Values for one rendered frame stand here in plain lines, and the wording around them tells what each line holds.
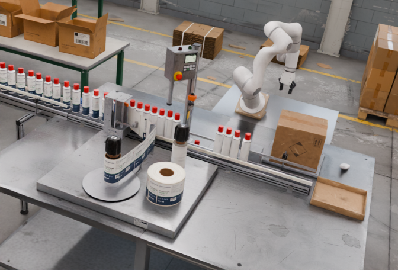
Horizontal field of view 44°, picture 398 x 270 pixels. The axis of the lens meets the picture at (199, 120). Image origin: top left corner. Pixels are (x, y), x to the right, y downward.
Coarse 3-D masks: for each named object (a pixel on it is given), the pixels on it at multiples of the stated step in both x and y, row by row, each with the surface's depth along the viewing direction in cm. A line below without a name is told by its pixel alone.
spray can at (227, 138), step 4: (228, 128) 296; (228, 132) 296; (224, 136) 298; (228, 136) 296; (224, 140) 298; (228, 140) 298; (224, 144) 299; (228, 144) 299; (224, 148) 300; (228, 148) 300; (224, 152) 302; (228, 152) 302
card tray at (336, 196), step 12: (324, 180) 301; (324, 192) 293; (336, 192) 295; (348, 192) 297; (360, 192) 296; (312, 204) 282; (324, 204) 279; (336, 204) 284; (348, 204) 286; (360, 204) 287; (360, 216) 274
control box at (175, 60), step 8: (168, 48) 293; (176, 48) 294; (184, 48) 296; (168, 56) 294; (176, 56) 289; (184, 56) 292; (168, 64) 296; (176, 64) 292; (184, 64) 295; (192, 64) 298; (168, 72) 297; (176, 72) 294; (184, 72) 298; (192, 72) 301; (176, 80) 297
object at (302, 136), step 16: (288, 112) 318; (288, 128) 300; (304, 128) 301; (320, 128) 303; (272, 144) 308; (288, 144) 305; (304, 144) 302; (320, 144) 299; (272, 160) 313; (288, 160) 310; (304, 160) 307
